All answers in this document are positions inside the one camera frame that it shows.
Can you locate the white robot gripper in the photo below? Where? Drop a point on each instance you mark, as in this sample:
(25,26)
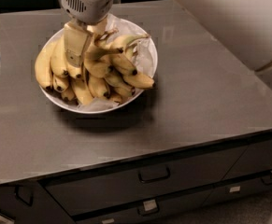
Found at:
(90,6)

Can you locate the green stemmed right banana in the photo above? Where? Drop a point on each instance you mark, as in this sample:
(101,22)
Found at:
(123,41)

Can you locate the long greenish yellow banana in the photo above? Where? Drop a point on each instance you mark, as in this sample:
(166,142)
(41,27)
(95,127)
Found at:
(58,61)

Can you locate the centre short yellow banana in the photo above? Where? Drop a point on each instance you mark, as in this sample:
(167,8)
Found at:
(97,68)

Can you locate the yellow banana beside long one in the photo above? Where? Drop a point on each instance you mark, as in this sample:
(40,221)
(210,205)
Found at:
(74,72)

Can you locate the lower middle yellow banana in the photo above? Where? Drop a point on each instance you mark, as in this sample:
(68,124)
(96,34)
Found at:
(98,87)

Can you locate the bottom centre yellow banana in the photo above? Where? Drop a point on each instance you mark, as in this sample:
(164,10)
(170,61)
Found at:
(81,91)

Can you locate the small lower left banana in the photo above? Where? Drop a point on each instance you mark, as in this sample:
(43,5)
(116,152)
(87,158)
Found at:
(60,84)

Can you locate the far left yellow banana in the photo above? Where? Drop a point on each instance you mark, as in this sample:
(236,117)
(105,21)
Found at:
(42,67)

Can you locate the right front yellow banana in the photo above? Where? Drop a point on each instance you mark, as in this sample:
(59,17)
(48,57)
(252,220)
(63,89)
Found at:
(140,80)

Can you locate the white ceramic bowl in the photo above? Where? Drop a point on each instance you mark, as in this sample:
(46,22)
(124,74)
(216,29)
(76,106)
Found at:
(122,65)

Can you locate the upper middle drawer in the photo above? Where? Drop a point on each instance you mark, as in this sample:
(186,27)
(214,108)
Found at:
(79,194)

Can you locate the drawer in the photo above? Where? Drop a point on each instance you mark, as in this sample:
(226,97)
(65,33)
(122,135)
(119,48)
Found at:
(151,209)
(240,187)
(79,194)
(257,158)

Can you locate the left cabinet door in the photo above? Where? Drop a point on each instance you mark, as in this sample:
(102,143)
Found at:
(29,203)

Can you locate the lower middle drawer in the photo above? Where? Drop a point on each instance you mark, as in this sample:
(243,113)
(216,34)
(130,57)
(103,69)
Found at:
(151,209)

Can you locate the right lower drawer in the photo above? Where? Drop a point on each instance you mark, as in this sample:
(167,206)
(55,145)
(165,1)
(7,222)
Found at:
(240,187)

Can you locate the right upper drawer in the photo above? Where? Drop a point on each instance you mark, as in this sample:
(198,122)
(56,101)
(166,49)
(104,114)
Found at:
(257,158)

